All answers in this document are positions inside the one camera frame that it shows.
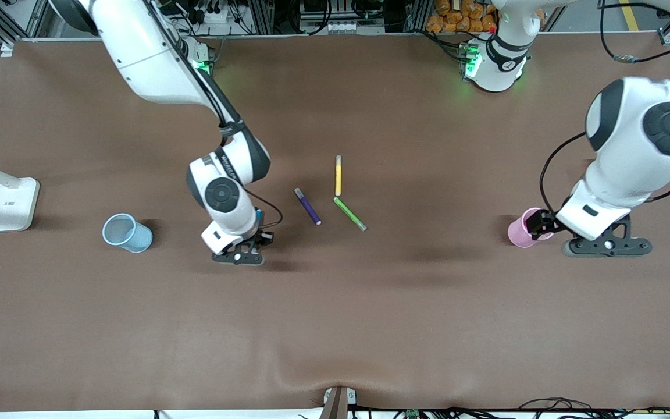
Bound long black cable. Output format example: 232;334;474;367
350;406;670;419

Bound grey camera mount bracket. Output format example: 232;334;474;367
319;386;358;419

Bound orange packaged snacks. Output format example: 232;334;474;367
426;0;501;34

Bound black looped cable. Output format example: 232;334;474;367
518;397;594;415

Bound white lamp stand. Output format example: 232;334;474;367
0;154;40;232

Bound white power strip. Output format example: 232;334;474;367
193;5;237;25

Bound blue mesh cup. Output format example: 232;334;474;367
102;213;154;254

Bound pink mesh cup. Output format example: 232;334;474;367
507;207;548;249

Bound green marker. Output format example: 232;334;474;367
333;197;368;232

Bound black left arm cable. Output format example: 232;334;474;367
539;0;670;213

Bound purple marker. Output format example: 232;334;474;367
294;187;322;226

